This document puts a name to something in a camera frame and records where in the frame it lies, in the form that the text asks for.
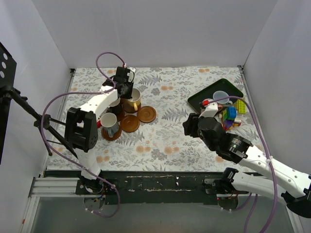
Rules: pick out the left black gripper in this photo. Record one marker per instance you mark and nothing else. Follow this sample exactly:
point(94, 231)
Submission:
point(125, 90)

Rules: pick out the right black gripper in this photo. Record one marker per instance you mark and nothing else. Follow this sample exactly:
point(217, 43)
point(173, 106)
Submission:
point(188, 126)

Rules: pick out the cream mug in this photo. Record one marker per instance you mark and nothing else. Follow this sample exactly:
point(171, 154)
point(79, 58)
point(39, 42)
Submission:
point(134, 102)

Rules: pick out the black mug white inside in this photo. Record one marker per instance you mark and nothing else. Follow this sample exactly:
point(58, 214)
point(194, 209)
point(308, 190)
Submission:
point(115, 107)

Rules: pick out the green mug back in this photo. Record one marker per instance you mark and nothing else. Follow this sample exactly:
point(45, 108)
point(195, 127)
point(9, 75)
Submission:
point(109, 120)

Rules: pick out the dark wooden coaster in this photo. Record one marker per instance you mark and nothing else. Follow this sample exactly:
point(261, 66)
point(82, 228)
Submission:
point(110, 135)

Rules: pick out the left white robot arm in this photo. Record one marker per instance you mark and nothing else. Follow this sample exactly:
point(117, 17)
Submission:
point(81, 130)

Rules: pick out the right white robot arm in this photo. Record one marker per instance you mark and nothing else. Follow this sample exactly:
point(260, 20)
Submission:
point(293, 186)

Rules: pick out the colourful toy pile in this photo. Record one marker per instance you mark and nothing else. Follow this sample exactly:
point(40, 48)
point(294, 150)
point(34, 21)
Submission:
point(228, 124)

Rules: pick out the blue toy block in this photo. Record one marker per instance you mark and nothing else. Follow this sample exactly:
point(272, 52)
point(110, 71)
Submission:
point(231, 113)

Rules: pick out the yellow green toy block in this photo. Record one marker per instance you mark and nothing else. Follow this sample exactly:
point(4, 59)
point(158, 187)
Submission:
point(240, 107)

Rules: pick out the red toy brick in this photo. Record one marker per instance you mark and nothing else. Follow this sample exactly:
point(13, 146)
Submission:
point(99, 124)

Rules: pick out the floral table mat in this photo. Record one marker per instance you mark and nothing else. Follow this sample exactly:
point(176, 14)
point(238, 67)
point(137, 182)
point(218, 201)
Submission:
point(161, 145)

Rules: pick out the black tray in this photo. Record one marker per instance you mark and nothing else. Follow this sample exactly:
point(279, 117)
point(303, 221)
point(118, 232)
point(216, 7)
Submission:
point(207, 93)

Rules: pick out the black tripod stand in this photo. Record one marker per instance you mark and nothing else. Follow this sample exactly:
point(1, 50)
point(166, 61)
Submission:
point(42, 122)

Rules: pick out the black perforated panel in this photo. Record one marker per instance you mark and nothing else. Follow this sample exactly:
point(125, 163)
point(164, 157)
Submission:
point(7, 76)

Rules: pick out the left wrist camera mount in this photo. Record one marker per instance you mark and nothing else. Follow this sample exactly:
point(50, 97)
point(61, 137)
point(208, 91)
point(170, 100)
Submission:
point(131, 74)

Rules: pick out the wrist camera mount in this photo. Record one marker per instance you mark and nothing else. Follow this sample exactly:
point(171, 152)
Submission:
point(208, 109)
point(131, 74)

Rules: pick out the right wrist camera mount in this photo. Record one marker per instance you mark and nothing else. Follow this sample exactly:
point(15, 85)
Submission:
point(208, 109)

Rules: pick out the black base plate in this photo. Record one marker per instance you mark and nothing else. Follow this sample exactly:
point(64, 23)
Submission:
point(129, 187)

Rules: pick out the aluminium frame rail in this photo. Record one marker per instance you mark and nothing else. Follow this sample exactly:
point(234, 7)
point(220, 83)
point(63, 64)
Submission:
point(58, 205)

